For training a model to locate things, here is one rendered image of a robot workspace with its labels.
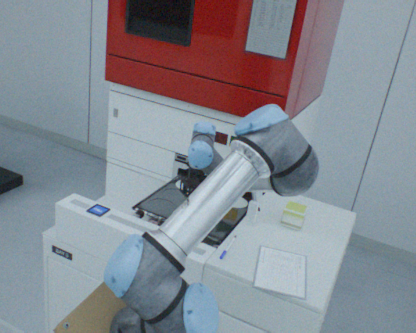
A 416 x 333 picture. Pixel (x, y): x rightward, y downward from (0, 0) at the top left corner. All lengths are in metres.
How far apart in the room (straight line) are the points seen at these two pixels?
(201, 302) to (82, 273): 0.73
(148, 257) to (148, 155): 1.18
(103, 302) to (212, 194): 0.36
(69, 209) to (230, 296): 0.59
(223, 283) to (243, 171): 0.45
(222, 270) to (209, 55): 0.83
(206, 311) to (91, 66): 3.29
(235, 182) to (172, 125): 1.01
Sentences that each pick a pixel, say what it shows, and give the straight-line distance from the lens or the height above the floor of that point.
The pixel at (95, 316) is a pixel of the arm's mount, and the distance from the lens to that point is 1.06.
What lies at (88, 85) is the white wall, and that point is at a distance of 4.11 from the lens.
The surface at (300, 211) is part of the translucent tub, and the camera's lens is 1.52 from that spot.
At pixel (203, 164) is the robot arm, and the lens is 1.33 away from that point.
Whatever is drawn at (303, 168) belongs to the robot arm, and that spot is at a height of 1.35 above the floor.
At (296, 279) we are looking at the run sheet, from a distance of 1.31.
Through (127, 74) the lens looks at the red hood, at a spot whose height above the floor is 1.28.
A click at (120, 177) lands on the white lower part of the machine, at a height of 0.76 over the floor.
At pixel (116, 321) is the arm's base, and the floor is 0.98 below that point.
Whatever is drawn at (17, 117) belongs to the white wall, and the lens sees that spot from 4.84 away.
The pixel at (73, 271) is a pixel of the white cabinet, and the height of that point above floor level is 0.72.
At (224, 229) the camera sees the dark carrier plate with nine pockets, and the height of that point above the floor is 0.90.
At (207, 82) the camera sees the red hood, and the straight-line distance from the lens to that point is 1.75.
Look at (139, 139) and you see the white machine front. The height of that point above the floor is 0.98.
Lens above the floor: 1.73
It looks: 24 degrees down
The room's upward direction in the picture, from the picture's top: 8 degrees clockwise
